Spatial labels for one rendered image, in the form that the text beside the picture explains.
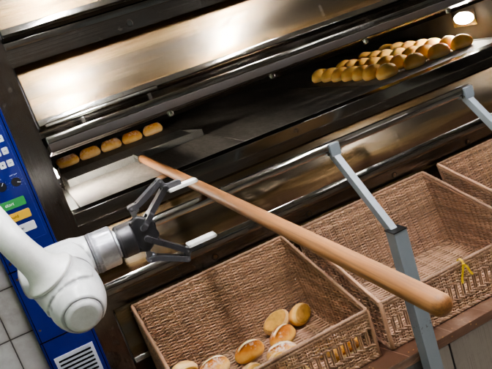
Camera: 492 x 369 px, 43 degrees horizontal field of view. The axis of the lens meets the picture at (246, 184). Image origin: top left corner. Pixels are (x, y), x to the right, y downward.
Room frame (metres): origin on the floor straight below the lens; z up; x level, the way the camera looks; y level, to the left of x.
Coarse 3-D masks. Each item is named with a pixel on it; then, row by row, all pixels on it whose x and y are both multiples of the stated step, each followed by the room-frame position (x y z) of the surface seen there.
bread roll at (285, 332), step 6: (282, 324) 1.78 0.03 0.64; (288, 324) 1.78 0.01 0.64; (276, 330) 1.75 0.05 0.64; (282, 330) 1.75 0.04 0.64; (288, 330) 1.75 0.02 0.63; (294, 330) 1.77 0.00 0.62; (270, 336) 1.75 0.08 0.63; (276, 336) 1.74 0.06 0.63; (282, 336) 1.73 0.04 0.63; (288, 336) 1.74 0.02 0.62; (294, 336) 1.76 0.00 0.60; (270, 342) 1.74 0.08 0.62; (276, 342) 1.73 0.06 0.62
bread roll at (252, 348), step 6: (246, 342) 1.74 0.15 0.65; (252, 342) 1.73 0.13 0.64; (258, 342) 1.74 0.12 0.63; (240, 348) 1.72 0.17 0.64; (246, 348) 1.72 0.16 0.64; (252, 348) 1.72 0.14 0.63; (258, 348) 1.72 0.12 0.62; (240, 354) 1.71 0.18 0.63; (246, 354) 1.71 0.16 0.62; (252, 354) 1.71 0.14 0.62; (258, 354) 1.72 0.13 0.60; (240, 360) 1.71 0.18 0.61; (246, 360) 1.70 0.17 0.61; (252, 360) 1.71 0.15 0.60
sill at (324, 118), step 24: (480, 48) 2.35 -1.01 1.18; (432, 72) 2.24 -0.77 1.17; (360, 96) 2.19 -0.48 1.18; (384, 96) 2.17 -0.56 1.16; (312, 120) 2.08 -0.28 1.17; (336, 120) 2.11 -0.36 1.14; (240, 144) 2.03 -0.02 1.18; (264, 144) 2.02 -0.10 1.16; (192, 168) 1.94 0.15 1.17; (216, 168) 1.96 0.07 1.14; (120, 192) 1.91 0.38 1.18; (96, 216) 1.84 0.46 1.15
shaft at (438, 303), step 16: (144, 160) 2.18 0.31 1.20; (176, 176) 1.76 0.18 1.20; (208, 192) 1.48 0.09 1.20; (224, 192) 1.41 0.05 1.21; (240, 208) 1.26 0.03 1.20; (256, 208) 1.21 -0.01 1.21; (272, 224) 1.10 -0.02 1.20; (288, 224) 1.05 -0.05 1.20; (304, 240) 0.97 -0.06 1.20; (320, 240) 0.94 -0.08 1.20; (336, 256) 0.87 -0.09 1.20; (352, 256) 0.84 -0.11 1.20; (352, 272) 0.83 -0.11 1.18; (368, 272) 0.79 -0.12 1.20; (384, 272) 0.76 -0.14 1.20; (400, 272) 0.75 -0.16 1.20; (384, 288) 0.75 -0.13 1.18; (400, 288) 0.71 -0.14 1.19; (416, 288) 0.69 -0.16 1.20; (432, 288) 0.68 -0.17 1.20; (416, 304) 0.68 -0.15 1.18; (432, 304) 0.66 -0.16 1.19; (448, 304) 0.65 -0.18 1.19
